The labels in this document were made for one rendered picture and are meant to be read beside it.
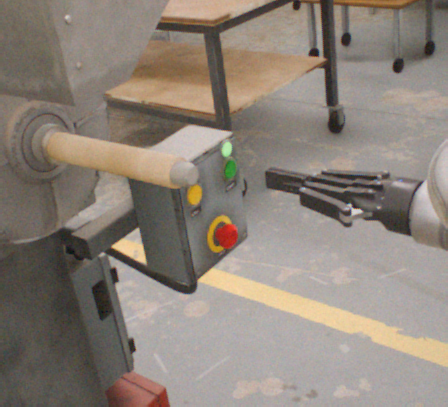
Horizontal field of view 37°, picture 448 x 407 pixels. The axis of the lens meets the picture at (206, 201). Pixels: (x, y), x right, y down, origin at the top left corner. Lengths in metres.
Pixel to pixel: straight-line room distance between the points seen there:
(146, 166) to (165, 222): 0.37
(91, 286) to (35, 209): 0.39
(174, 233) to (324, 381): 1.27
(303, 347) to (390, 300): 0.39
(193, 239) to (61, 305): 0.24
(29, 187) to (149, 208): 0.28
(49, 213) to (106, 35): 0.40
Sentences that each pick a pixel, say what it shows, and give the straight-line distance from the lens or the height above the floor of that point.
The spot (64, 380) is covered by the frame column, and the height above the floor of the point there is 0.78.
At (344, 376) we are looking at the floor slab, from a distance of 2.22.
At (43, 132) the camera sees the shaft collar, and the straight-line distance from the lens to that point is 0.77.
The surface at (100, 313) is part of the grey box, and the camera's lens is 1.22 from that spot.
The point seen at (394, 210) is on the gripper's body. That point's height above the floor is 1.08.
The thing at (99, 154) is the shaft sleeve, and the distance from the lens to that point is 0.71.
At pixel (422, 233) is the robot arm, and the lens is 0.88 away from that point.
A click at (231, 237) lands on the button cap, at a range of 1.06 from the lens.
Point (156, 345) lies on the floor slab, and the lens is 2.43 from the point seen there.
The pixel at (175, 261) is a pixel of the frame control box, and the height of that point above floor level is 0.96.
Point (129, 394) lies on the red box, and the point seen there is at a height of 0.62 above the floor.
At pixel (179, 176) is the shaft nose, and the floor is 1.25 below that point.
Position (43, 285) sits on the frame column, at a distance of 1.07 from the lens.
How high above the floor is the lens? 1.53
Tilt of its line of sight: 28 degrees down
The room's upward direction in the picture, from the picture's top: 9 degrees counter-clockwise
